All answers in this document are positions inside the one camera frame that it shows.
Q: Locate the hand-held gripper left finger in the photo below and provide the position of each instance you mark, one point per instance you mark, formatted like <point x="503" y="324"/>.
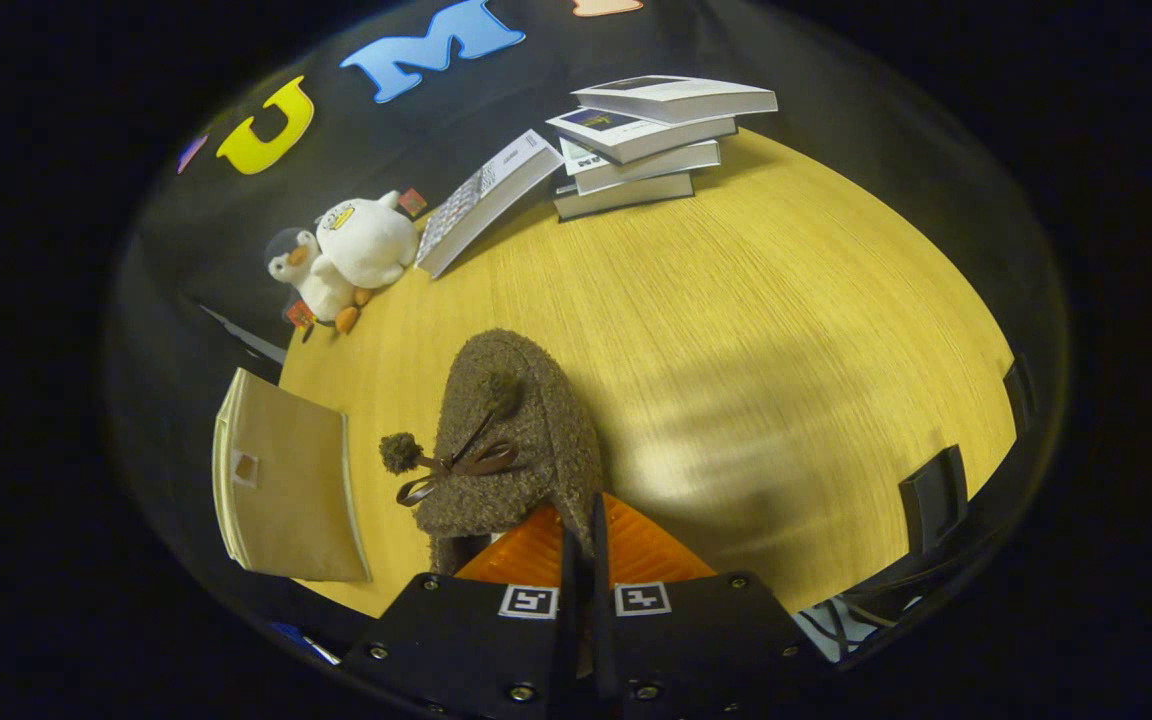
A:
<point x="466" y="650"/>

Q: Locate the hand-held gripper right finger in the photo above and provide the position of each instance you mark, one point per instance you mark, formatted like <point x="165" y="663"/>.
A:
<point x="696" y="650"/>

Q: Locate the brown fuzzy shoe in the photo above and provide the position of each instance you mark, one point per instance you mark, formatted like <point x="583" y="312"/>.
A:
<point x="536" y="450"/>

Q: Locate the beige fabric storage box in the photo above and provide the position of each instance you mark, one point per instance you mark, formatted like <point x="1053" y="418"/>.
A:
<point x="291" y="490"/>

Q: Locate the small lit screen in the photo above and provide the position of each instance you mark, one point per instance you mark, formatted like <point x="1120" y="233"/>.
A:
<point x="301" y="642"/>

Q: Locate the grey white penguin plush toy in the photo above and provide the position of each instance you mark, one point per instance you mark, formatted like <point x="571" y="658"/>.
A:
<point x="316" y="290"/>

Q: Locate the white duck plush toy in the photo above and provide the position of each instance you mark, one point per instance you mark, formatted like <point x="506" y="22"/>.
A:
<point x="371" y="245"/>

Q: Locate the black backdrop cloth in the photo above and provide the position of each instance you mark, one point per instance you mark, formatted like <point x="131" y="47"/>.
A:
<point x="196" y="300"/>

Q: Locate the patterned cover book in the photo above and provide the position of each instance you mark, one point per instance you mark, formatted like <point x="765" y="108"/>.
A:
<point x="481" y="200"/>

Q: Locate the dark grey book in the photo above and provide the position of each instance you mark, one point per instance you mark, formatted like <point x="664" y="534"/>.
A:
<point x="626" y="196"/>

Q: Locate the white book bold lettering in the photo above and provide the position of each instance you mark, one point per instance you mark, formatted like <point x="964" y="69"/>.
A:
<point x="646" y="168"/>

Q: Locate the white book dark cover picture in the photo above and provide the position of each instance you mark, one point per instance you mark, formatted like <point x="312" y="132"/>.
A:
<point x="686" y="98"/>

